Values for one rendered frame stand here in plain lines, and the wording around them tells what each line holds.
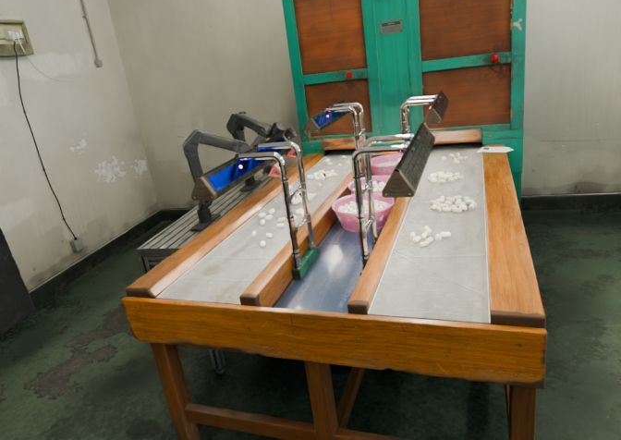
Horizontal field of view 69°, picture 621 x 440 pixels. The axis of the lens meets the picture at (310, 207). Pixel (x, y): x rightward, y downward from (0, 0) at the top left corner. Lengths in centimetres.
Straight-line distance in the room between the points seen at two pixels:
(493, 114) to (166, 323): 212
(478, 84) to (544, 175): 132
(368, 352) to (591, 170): 301
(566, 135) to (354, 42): 181
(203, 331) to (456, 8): 215
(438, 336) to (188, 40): 349
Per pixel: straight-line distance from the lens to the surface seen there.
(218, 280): 153
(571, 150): 392
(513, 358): 123
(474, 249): 156
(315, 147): 305
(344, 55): 292
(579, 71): 383
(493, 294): 126
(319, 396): 150
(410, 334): 121
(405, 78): 285
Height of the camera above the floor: 140
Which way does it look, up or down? 19 degrees down
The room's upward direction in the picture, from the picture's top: 8 degrees counter-clockwise
